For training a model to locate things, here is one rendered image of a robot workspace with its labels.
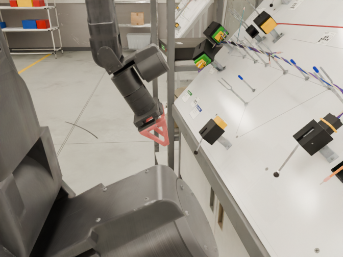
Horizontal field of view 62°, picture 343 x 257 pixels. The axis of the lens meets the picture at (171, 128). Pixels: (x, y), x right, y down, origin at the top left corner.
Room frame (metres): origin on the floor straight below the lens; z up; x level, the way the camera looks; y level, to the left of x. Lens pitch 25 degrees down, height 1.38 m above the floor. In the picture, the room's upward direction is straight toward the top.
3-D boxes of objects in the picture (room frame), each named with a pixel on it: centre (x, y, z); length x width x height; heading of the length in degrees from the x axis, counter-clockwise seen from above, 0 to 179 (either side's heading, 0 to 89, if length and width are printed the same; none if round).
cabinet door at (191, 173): (1.08, -0.11, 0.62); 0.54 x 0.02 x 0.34; 12
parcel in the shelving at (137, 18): (7.51, 0.84, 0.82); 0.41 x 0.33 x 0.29; 4
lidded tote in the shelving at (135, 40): (7.51, 0.82, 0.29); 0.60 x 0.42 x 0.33; 94
